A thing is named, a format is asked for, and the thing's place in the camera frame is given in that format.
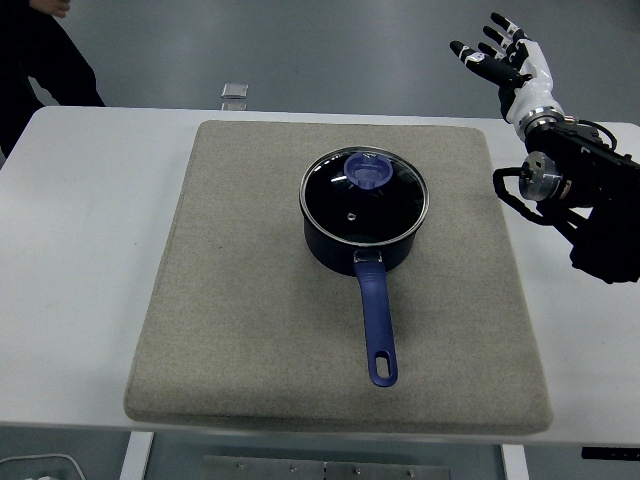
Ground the white table leg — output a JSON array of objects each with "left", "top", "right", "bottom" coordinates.
[
  {"left": 119, "top": 430, "right": 156, "bottom": 480},
  {"left": 499, "top": 443, "right": 530, "bottom": 480}
]

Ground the dark pot with blue handle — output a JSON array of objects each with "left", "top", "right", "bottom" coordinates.
[{"left": 299, "top": 192, "right": 429, "bottom": 389}]

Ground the person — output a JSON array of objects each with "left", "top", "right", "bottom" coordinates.
[{"left": 0, "top": 0, "right": 106, "bottom": 159}]

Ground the grey metal plate with screws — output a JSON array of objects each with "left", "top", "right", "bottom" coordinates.
[{"left": 201, "top": 454, "right": 452, "bottom": 480}]

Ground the black strip under table edge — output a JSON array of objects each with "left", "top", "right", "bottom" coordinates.
[{"left": 581, "top": 446, "right": 640, "bottom": 460}]

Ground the glass pot lid blue knob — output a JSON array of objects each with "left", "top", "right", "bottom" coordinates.
[{"left": 298, "top": 144, "right": 430, "bottom": 247}]

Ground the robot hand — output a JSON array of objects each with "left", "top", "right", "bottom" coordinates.
[{"left": 448, "top": 12, "right": 559, "bottom": 126}]

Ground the beige fabric mat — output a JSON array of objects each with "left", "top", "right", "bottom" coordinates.
[{"left": 122, "top": 119, "right": 554, "bottom": 434}]

